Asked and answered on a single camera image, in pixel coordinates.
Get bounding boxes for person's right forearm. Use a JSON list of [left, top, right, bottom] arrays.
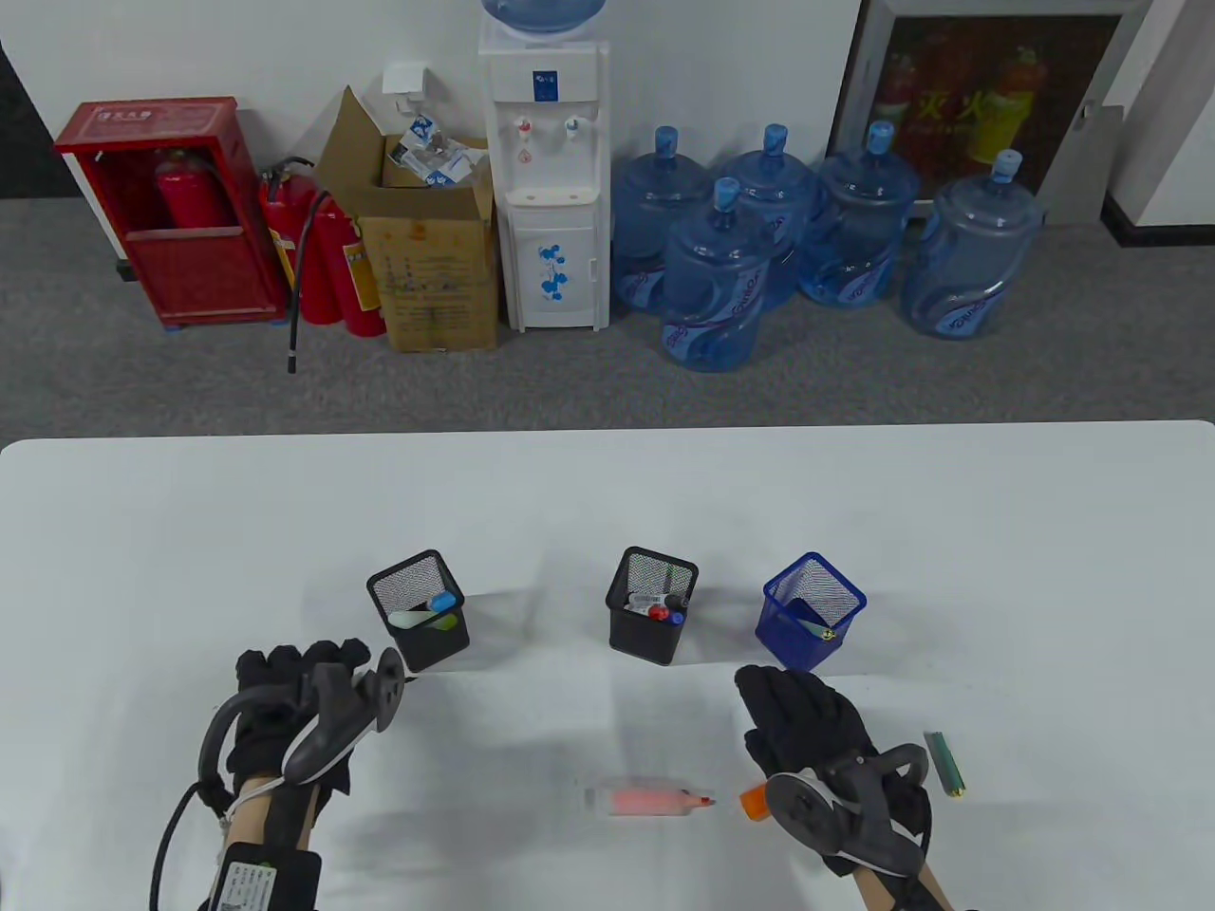
[[850, 865, 952, 911]]

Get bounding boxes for blue mesh pen holder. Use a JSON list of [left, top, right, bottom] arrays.
[[755, 552, 867, 678]]

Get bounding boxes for red fire extinguisher cabinet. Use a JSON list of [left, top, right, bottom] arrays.
[[54, 95, 289, 331]]

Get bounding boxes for green gold pen cap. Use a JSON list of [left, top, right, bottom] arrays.
[[924, 731, 967, 799]]

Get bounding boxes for white blue packets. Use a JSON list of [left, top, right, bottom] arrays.
[[387, 114, 490, 189]]

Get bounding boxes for person's left forearm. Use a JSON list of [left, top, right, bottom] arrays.
[[226, 776, 286, 847]]

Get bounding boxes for blue water jug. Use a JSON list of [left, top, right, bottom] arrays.
[[662, 177, 775, 373], [610, 125, 711, 316], [900, 149, 1047, 341], [717, 123, 822, 309], [795, 121, 922, 309]]

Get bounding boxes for orange highlighter pen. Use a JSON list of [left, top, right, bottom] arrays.
[[585, 780, 716, 819]]

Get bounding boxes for brown cardboard box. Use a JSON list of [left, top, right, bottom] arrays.
[[313, 85, 501, 354]]

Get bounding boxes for grey metal cabinet door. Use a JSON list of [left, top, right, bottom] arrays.
[[1042, 100, 1128, 227]]

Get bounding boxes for blue dispenser water bottle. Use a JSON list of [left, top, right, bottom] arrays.
[[481, 0, 608, 39]]

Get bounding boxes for black mesh pen holder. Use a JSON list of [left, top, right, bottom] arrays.
[[606, 546, 701, 665], [365, 550, 471, 675]]

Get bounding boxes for red fire extinguisher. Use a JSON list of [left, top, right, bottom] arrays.
[[258, 157, 345, 374], [313, 195, 387, 338], [155, 147, 234, 231]]

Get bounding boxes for glass fire hose cabinet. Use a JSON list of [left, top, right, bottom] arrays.
[[824, 0, 1154, 205]]

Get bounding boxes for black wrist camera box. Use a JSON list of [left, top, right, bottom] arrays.
[[204, 840, 324, 911]]

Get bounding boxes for person's right hand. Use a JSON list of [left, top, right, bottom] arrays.
[[736, 664, 933, 879]]

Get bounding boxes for white water dispenser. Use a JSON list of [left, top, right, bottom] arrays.
[[477, 17, 610, 333]]

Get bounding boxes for person's left hand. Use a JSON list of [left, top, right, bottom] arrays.
[[228, 640, 373, 800]]

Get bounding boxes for black cable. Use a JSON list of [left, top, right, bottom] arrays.
[[150, 780, 234, 911]]

